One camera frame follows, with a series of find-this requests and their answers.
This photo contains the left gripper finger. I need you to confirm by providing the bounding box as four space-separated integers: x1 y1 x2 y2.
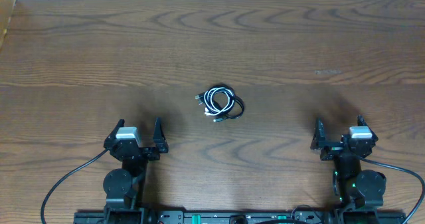
153 117 166 147
106 119 125 140

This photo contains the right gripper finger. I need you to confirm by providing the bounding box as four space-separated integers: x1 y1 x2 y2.
313 118 326 144
357 116 373 136

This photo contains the white USB cable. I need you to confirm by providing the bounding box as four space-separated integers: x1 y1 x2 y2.
203 87 236 117

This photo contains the black USB cable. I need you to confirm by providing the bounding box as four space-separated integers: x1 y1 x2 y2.
195 84 246 123

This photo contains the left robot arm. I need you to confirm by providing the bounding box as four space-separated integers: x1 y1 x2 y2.
103 118 169 223

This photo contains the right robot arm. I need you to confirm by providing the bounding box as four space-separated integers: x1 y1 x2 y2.
310 116 386 223

